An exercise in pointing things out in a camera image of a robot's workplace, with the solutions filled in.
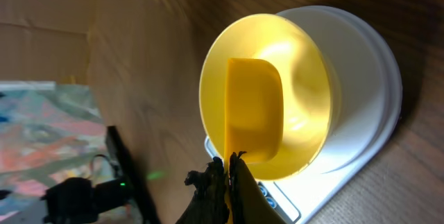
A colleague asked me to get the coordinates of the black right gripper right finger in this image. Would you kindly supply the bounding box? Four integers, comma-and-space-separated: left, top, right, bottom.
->
229, 151, 285, 224

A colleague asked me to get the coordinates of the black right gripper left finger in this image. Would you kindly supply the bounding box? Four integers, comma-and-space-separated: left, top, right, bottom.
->
176, 157, 230, 224

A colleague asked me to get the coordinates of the yellow scoop cup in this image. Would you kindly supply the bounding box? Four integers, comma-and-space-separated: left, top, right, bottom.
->
223, 58, 284, 224

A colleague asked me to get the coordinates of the yellow bowl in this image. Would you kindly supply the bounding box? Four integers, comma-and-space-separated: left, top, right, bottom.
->
199, 14, 333, 181

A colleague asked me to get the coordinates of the white digital kitchen scale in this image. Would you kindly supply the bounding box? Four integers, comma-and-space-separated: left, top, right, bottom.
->
205, 6, 402, 223

